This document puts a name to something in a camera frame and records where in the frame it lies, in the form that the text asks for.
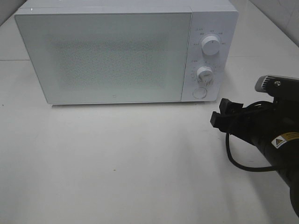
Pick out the lower white timer knob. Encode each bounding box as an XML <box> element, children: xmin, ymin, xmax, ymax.
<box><xmin>197</xmin><ymin>66</ymin><xmax>214</xmax><ymax>84</ymax></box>

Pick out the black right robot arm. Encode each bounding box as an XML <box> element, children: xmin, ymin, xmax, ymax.
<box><xmin>211</xmin><ymin>98</ymin><xmax>299</xmax><ymax>186</ymax></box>

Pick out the white microwave oven body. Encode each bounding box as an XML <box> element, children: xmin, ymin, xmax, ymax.
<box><xmin>14</xmin><ymin>0</ymin><xmax>238</xmax><ymax>104</ymax></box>

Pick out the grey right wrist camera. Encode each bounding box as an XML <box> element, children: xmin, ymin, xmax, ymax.
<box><xmin>255</xmin><ymin>75</ymin><xmax>299</xmax><ymax>99</ymax></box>

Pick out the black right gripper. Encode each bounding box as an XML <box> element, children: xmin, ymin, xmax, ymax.
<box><xmin>210</xmin><ymin>98</ymin><xmax>299</xmax><ymax>149</ymax></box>

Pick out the upper white dial knob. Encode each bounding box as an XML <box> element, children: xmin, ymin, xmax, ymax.
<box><xmin>201</xmin><ymin>35</ymin><xmax>221</xmax><ymax>56</ymax></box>

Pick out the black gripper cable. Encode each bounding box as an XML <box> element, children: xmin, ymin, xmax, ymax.
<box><xmin>225</xmin><ymin>133</ymin><xmax>280</xmax><ymax>173</ymax></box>

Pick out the round white door button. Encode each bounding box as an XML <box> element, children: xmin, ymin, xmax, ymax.
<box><xmin>192</xmin><ymin>87</ymin><xmax>207</xmax><ymax>99</ymax></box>

